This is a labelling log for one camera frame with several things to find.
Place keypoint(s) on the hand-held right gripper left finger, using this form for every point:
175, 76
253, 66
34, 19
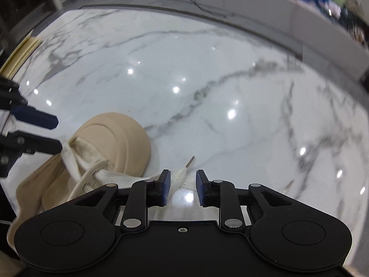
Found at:
165, 187

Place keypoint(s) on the beige foam board stack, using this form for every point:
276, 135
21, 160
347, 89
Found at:
23, 52

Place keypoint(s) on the beige sofa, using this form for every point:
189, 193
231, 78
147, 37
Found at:
5, 265

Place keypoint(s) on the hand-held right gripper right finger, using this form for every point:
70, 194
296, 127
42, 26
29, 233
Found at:
201, 187

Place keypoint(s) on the dark glass door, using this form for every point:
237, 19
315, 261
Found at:
23, 0

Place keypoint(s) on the beige canvas shoe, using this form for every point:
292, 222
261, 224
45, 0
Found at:
121, 138

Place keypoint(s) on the white shoelace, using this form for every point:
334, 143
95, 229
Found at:
178, 179

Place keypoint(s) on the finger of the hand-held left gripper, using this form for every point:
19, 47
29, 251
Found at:
37, 118
46, 145

